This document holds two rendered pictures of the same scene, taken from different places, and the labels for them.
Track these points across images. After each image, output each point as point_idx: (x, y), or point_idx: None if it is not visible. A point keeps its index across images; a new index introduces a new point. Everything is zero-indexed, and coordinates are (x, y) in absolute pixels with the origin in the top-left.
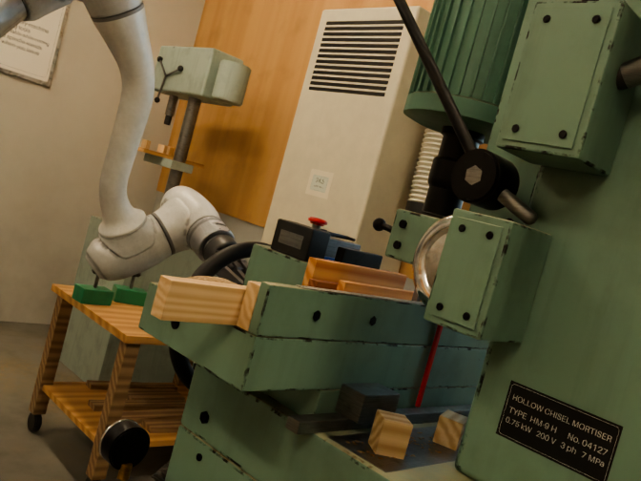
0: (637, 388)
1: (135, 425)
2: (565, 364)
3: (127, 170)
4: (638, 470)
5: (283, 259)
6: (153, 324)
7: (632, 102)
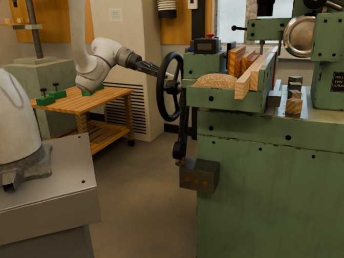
0: None
1: (180, 142)
2: None
3: (84, 39)
4: None
5: (203, 56)
6: (195, 102)
7: None
